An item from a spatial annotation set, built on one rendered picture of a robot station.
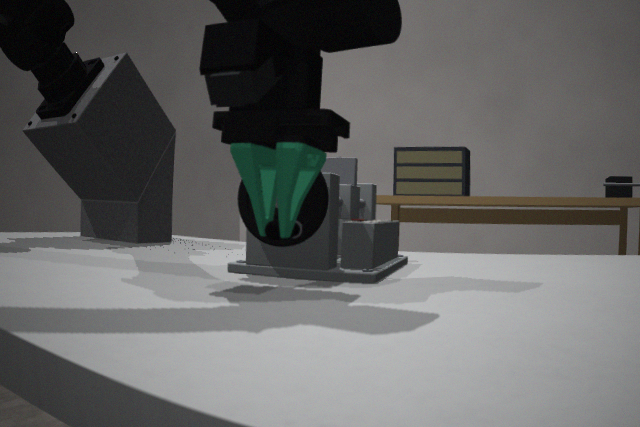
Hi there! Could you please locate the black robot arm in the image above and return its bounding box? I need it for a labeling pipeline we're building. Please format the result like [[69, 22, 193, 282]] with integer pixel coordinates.
[[0, 0, 402, 119]]

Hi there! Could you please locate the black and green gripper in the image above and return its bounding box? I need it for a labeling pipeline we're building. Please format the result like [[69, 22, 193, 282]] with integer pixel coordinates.
[[212, 109, 350, 238]]

